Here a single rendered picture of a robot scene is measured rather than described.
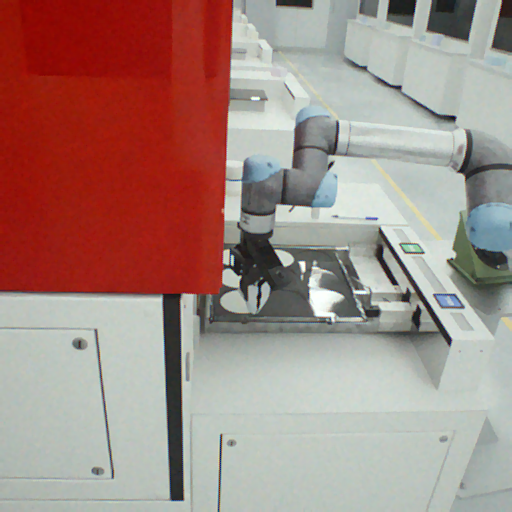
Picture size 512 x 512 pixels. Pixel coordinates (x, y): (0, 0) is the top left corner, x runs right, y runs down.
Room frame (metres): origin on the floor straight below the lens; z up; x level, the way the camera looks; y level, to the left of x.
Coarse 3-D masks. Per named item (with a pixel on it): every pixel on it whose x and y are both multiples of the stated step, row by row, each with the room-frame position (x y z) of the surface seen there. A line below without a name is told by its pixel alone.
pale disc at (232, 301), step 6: (228, 294) 1.08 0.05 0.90; (234, 294) 1.08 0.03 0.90; (222, 300) 1.05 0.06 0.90; (228, 300) 1.06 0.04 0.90; (234, 300) 1.06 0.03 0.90; (240, 300) 1.06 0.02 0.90; (222, 306) 1.03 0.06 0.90; (228, 306) 1.03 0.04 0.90; (234, 306) 1.03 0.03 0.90; (240, 306) 1.03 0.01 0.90; (246, 306) 1.03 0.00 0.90; (240, 312) 1.01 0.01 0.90; (246, 312) 1.01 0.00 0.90
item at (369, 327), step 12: (216, 324) 1.03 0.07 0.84; (228, 324) 1.04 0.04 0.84; (240, 324) 1.04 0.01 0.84; (252, 324) 1.04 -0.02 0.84; (264, 324) 1.04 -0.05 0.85; (276, 324) 1.05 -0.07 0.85; (288, 324) 1.05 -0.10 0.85; (300, 324) 1.05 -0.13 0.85; (312, 324) 1.05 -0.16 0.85; (324, 324) 1.06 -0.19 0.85; (336, 324) 1.06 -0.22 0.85; (348, 324) 1.06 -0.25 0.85; (360, 324) 1.07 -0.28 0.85; (372, 324) 1.07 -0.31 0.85
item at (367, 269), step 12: (348, 264) 1.36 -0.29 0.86; (360, 264) 1.31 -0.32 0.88; (372, 264) 1.32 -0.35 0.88; (360, 276) 1.25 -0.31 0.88; (372, 276) 1.25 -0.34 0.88; (384, 276) 1.25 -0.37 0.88; (360, 288) 1.21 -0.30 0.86; (384, 324) 1.03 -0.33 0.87; (396, 324) 1.04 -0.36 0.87; (408, 324) 1.04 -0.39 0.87
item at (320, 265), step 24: (312, 264) 1.26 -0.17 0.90; (336, 264) 1.27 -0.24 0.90; (288, 288) 1.13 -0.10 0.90; (312, 288) 1.13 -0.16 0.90; (336, 288) 1.14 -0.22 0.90; (216, 312) 1.00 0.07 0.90; (264, 312) 1.01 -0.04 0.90; (288, 312) 1.02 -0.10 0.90; (312, 312) 1.03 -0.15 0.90; (336, 312) 1.03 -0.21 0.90
